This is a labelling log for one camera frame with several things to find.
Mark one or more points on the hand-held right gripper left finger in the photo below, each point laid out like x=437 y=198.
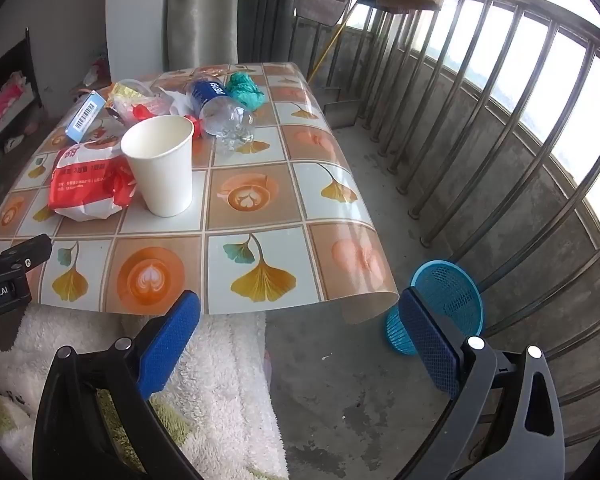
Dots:
x=172 y=335

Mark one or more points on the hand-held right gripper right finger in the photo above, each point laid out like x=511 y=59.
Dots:
x=430 y=345

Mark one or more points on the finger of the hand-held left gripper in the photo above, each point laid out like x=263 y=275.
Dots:
x=25 y=255

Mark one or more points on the blue mesh basket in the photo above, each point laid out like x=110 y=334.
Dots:
x=450 y=290

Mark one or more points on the red and white snack bag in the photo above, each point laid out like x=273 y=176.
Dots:
x=85 y=180

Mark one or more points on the blue cardboard box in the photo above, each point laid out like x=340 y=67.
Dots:
x=82 y=117

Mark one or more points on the white paper cup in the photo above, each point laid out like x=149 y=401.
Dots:
x=165 y=175

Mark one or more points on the clear red yellow snack wrapper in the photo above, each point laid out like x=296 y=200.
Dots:
x=142 y=111

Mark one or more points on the clear plastic bowl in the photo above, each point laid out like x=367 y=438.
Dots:
x=130 y=86

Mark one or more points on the white tissue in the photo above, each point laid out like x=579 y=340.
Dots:
x=180 y=104

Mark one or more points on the clear plastic bottle blue label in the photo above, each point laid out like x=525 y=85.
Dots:
x=220 y=110

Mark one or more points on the green plastic bag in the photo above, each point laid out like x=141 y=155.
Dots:
x=245 y=89

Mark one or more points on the white fluffy blanket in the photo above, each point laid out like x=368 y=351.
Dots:
x=230 y=370

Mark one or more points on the row of shoes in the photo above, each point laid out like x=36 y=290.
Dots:
x=15 y=142

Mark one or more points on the metal railing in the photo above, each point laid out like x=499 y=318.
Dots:
x=414 y=210

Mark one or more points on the ginkgo patterned tablecloth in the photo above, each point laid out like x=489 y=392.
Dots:
x=260 y=210

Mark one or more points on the pile of clothes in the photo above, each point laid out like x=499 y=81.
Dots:
x=97 y=70

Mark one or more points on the grey metal box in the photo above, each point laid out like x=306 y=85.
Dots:
x=342 y=107

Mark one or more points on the grey curtain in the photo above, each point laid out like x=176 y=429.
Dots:
x=200 y=10

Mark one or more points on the yellow broom stick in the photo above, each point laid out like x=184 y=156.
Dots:
x=325 y=52

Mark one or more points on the dark metal door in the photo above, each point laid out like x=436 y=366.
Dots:
x=265 y=20

